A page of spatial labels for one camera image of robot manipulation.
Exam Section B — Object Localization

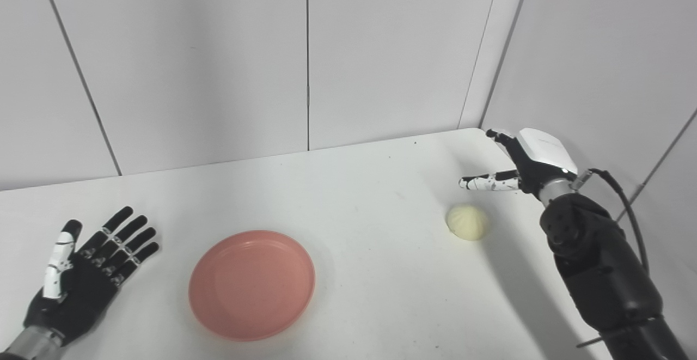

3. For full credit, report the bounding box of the white steamed bun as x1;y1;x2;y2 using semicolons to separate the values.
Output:
446;203;490;241

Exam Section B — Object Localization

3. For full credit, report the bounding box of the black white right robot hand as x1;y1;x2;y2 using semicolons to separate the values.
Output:
459;128;578;197

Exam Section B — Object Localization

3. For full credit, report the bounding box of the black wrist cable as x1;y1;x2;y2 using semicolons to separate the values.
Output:
572;168;650;273

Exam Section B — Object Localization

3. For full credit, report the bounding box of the pink round plate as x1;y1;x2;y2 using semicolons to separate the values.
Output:
188;230;316;341

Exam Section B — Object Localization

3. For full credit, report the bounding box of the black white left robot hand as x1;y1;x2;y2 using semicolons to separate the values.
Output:
23;206;160;346

